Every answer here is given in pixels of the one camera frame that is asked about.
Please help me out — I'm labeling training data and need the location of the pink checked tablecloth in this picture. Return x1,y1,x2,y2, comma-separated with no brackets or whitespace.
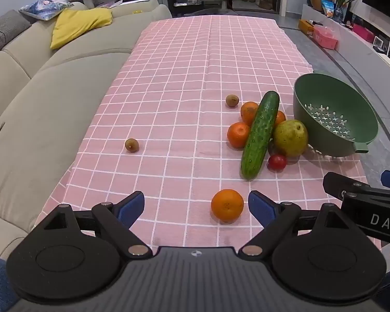
35,16,383,258

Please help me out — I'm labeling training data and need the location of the green colander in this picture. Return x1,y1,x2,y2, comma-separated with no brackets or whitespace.
293,73,379,157

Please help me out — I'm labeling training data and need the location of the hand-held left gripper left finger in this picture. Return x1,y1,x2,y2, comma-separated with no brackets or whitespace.
36,191,153,260

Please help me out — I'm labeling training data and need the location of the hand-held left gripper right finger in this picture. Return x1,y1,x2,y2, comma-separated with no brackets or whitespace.
238,190,358,258

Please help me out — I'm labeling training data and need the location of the yellow-green pear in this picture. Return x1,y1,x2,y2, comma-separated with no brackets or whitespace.
273,120,309,157

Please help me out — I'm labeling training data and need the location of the magenta box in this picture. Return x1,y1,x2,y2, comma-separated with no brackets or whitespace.
353,23,376,42

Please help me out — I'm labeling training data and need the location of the grey cushion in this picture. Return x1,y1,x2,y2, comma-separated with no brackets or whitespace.
0,10,32,61

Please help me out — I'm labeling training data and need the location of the grey television console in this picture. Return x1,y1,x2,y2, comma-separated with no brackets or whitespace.
302,3,390,131

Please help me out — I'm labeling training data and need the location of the person's left leg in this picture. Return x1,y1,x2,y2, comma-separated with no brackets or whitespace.
0,255,20,312

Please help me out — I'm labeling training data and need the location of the yellow pillow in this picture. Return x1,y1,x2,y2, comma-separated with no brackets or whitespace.
50,8,113,50

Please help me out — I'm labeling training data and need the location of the orange box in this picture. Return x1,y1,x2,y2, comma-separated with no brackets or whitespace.
298,19,316,36

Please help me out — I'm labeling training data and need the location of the beige sofa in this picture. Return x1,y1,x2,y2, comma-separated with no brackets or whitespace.
0,2,173,261

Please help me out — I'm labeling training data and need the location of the red cherry tomato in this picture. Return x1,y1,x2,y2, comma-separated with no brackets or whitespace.
267,155,287,171

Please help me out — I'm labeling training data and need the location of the green cucumber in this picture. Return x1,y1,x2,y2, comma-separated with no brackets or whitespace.
240,91,280,180

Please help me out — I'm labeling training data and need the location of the person's leg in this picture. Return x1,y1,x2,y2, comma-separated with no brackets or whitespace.
374,265,390,312
0,255,20,312

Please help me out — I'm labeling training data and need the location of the person's right leg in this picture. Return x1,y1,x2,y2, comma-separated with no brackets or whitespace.
374,265,390,312

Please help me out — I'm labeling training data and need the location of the large orange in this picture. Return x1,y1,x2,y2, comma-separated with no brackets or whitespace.
211,189,245,223

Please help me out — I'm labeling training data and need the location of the pink storage box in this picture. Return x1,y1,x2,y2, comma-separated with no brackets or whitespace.
313,25,340,50

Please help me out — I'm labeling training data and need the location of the floral pillow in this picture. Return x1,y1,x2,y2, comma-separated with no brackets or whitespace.
19,0,74,21

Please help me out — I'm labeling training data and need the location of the blue snack bag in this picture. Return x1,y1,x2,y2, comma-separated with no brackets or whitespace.
321,0,335,19

